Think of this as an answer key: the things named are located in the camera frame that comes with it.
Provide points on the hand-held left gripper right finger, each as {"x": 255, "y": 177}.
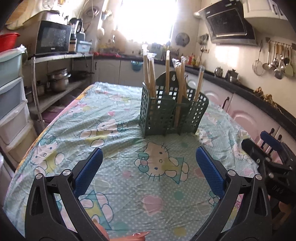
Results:
{"x": 210, "y": 171}

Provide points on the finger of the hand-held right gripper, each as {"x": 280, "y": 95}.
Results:
{"x": 254, "y": 150}
{"x": 272, "y": 142}

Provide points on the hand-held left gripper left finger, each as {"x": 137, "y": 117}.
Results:
{"x": 89, "y": 171}

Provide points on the green plastic utensil basket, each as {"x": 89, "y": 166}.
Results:
{"x": 161, "y": 82}

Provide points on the bunch of chopsticks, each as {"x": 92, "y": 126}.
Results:
{"x": 167, "y": 69}

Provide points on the row of hanging kitchen utensils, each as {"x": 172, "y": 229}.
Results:
{"x": 278, "y": 60}

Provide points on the small hanging metal utensils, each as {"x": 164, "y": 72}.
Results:
{"x": 204, "y": 41}

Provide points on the person's right hand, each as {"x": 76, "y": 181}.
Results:
{"x": 285, "y": 212}

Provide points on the person's left hand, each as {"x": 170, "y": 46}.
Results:
{"x": 129, "y": 238}

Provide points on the pile of ginger roots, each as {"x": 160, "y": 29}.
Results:
{"x": 266, "y": 96}

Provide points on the black kitchen countertop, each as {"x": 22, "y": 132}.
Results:
{"x": 249, "y": 92}

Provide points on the white lower kitchen cabinets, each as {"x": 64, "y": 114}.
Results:
{"x": 219, "y": 97}

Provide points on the white kitchen cabinets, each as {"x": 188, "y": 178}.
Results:
{"x": 268, "y": 11}
{"x": 219, "y": 97}

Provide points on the cartoon cat printed tablecloth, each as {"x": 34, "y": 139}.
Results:
{"x": 129, "y": 120}

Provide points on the dark metal kettle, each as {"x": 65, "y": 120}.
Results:
{"x": 232, "y": 75}

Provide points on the stacked steel pots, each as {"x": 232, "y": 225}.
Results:
{"x": 59, "y": 81}

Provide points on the group of condiment bottles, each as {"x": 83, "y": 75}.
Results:
{"x": 193, "y": 60}

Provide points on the plastic drawer cabinet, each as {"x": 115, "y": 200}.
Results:
{"x": 11, "y": 92}

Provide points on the blue hanging plastic basket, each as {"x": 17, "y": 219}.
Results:
{"x": 136, "y": 65}

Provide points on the metal kitchen shelf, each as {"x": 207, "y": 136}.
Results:
{"x": 57, "y": 56}

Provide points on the light blue plastic box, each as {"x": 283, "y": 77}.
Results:
{"x": 83, "y": 46}

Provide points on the black glass range hood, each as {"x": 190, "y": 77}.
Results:
{"x": 229, "y": 20}

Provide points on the white upper kitchen cabinets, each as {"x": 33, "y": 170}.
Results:
{"x": 268, "y": 11}

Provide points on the wooden cutting board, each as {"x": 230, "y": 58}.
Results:
{"x": 119, "y": 40}

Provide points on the black microwave oven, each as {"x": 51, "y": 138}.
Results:
{"x": 54, "y": 38}

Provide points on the black blender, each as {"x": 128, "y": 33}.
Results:
{"x": 75, "y": 32}

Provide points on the red plastic basin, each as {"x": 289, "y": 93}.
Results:
{"x": 8, "y": 41}

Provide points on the kitchen window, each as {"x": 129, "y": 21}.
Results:
{"x": 148, "y": 20}

